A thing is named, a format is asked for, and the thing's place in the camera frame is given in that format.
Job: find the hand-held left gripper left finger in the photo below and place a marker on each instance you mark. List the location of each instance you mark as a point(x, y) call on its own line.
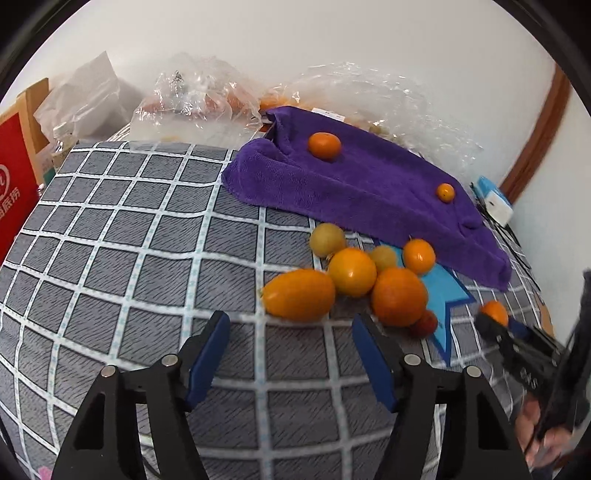
point(207, 364)

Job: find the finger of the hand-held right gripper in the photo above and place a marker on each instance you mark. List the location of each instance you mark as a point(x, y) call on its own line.
point(521, 330)
point(488, 326)

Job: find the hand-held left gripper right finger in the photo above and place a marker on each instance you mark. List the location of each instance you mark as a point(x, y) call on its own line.
point(374, 364)

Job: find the small red apple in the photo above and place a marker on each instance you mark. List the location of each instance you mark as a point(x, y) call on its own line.
point(425, 324)

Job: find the large orange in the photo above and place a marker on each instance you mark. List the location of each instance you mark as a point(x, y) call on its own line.
point(399, 297)

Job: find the yellow-orange round orange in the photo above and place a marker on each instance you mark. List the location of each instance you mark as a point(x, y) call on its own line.
point(352, 271)

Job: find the oval orange fruit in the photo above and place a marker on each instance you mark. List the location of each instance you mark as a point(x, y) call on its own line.
point(300, 294)

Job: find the small yellow-green fruit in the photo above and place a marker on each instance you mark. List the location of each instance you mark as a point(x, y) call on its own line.
point(384, 256)

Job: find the small orange mandarin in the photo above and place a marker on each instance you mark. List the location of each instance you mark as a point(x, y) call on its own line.
point(446, 192)

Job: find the person's right hand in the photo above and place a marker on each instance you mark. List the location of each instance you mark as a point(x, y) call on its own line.
point(528, 424)

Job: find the blue and white tissue pack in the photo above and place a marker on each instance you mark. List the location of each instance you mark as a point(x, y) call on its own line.
point(496, 205)

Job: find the yellow-green round fruit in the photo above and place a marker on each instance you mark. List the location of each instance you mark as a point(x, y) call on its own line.
point(327, 239)

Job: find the purple towel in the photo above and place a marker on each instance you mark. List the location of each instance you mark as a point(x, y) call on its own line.
point(369, 194)

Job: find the clear plastic bag with oranges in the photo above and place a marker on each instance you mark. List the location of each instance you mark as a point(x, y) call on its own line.
point(184, 124)

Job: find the large clear plastic bag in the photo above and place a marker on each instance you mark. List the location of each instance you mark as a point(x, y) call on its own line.
point(392, 101)

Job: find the red cardboard box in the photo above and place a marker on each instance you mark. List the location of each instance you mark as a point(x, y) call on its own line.
point(14, 184)

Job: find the white zip bag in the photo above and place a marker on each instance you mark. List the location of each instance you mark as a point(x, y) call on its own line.
point(87, 101)

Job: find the brown wooden door frame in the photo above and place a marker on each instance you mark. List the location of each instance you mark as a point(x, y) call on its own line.
point(540, 134)

